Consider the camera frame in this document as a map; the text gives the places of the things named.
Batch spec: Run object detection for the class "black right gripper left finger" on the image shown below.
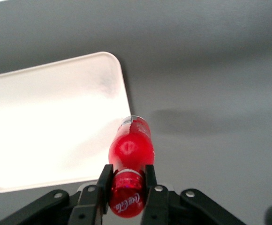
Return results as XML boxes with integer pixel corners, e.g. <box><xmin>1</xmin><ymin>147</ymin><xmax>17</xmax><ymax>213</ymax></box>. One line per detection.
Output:
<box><xmin>69</xmin><ymin>164</ymin><xmax>114</xmax><ymax>225</ymax></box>

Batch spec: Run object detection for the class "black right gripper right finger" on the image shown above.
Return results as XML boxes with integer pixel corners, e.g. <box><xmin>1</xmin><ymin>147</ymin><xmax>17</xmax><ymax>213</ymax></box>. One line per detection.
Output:
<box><xmin>139</xmin><ymin>164</ymin><xmax>170</xmax><ymax>225</ymax></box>

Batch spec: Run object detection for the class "red coke bottle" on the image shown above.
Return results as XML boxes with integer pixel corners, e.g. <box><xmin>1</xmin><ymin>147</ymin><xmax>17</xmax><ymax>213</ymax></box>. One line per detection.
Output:
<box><xmin>107</xmin><ymin>115</ymin><xmax>155</xmax><ymax>218</ymax></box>

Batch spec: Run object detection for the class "beige plastic tray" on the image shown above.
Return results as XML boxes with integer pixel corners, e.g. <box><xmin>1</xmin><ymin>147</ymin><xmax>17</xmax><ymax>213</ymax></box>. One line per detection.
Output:
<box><xmin>0</xmin><ymin>51</ymin><xmax>131</xmax><ymax>194</ymax></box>

